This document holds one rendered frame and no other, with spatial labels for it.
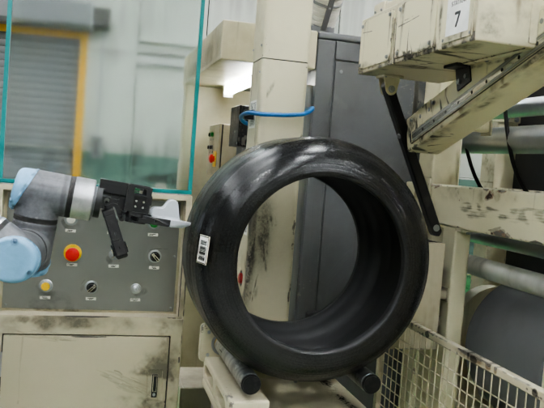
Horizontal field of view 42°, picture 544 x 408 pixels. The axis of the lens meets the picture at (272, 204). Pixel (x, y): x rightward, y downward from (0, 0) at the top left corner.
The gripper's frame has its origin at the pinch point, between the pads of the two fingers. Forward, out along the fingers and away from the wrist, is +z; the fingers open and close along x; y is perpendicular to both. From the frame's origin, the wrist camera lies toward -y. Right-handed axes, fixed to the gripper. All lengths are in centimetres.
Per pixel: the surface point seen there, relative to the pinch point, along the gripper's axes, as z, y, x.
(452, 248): 78, 5, 21
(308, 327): 38.8, -21.4, 14.9
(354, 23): 329, 285, 882
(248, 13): 167, 265, 901
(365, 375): 45, -26, -10
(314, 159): 23.3, 19.9, -11.5
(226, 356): 17.0, -29.8, 7.6
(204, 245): 3.4, -2.6, -10.4
